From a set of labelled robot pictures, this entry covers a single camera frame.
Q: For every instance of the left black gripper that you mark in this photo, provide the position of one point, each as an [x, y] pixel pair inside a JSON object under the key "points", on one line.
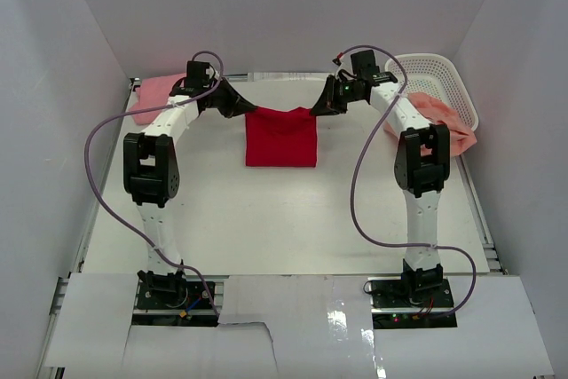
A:
{"points": [[235, 105]]}

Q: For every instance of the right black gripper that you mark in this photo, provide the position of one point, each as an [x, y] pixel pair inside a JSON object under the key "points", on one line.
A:
{"points": [[327, 104]]}

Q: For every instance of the red t shirt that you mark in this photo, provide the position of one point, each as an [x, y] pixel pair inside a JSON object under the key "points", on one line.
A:
{"points": [[281, 139]]}

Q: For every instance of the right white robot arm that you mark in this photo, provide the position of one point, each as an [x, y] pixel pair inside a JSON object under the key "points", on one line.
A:
{"points": [[421, 166]]}

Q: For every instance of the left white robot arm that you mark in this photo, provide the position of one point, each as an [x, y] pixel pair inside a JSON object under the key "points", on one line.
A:
{"points": [[151, 173]]}

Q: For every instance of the papers at table back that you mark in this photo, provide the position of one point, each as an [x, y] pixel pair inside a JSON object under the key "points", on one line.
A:
{"points": [[285, 76]]}

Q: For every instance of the folded pink t shirt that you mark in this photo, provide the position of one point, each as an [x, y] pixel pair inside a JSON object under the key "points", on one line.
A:
{"points": [[155, 91]]}

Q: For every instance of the white plastic basket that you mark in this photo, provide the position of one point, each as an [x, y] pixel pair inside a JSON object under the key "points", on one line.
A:
{"points": [[437, 76]]}

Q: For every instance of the salmon t shirt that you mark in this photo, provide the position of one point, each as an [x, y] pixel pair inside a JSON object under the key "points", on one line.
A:
{"points": [[462, 137]]}

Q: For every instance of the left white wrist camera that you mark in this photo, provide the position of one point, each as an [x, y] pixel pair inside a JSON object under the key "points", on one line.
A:
{"points": [[212, 74]]}

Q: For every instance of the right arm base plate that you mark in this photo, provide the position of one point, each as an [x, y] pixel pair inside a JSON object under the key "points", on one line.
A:
{"points": [[392, 308]]}

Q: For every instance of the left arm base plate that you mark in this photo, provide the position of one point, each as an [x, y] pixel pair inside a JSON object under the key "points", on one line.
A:
{"points": [[189, 309]]}

